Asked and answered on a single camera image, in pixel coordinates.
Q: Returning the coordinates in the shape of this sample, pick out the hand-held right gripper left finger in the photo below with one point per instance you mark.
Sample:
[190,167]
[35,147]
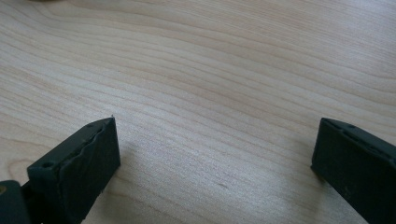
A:
[77,174]

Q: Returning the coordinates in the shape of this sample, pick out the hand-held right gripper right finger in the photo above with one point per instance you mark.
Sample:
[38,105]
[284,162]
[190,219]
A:
[358,171]

